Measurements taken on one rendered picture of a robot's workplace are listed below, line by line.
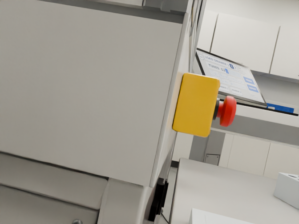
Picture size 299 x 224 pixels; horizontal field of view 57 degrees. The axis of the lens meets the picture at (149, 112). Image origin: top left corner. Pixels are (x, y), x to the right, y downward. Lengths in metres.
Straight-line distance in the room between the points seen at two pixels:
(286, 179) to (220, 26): 3.82
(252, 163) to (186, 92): 3.68
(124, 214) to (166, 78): 0.12
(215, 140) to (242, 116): 1.08
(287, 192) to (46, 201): 0.34
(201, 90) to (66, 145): 0.17
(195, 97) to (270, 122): 0.28
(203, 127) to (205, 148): 1.29
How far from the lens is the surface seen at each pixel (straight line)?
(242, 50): 4.23
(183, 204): 0.33
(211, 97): 0.33
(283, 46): 4.46
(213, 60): 1.62
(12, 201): 0.30
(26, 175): 0.28
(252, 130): 0.58
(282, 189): 0.48
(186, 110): 0.33
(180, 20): 0.24
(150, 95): 0.22
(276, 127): 0.59
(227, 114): 0.35
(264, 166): 4.06
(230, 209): 0.36
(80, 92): 0.24
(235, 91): 1.58
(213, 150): 1.66
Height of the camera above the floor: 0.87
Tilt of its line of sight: 3 degrees down
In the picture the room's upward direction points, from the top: 11 degrees clockwise
